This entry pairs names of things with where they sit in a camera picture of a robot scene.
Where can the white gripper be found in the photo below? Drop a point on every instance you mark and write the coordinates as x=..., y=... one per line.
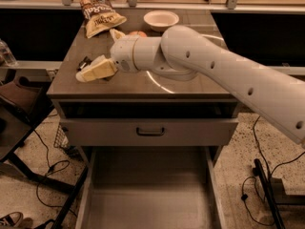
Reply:
x=123, y=53

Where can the dark rxbar chocolate bar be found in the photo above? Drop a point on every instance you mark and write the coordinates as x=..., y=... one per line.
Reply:
x=84, y=63

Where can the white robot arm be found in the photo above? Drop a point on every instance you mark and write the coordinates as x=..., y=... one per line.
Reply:
x=180, y=53

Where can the grey drawer cabinet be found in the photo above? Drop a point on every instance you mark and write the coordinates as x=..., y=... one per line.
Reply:
x=133, y=95

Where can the open middle drawer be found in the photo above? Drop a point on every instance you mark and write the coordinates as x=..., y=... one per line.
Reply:
x=151, y=188

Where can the red apple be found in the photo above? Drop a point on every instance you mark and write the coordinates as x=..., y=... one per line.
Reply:
x=137, y=33

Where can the brown chip bag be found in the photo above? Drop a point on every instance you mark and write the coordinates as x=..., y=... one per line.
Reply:
x=99, y=15

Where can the white paper bowl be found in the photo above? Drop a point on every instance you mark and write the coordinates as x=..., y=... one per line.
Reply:
x=160, y=20

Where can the dark side table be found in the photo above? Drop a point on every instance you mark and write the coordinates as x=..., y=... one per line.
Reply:
x=23, y=106

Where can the clear plastic bottle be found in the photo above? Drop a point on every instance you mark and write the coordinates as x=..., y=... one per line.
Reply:
x=7, y=55

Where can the sneaker shoe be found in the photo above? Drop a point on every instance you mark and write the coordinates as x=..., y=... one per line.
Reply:
x=13, y=219

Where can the black metal stand right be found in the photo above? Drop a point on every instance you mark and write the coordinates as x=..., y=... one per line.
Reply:
x=275, y=194

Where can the closed top drawer black handle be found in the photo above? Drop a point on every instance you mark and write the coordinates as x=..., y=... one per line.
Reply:
x=149, y=132

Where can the wire mesh basket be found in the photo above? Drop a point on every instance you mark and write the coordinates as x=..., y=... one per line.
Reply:
x=60, y=141

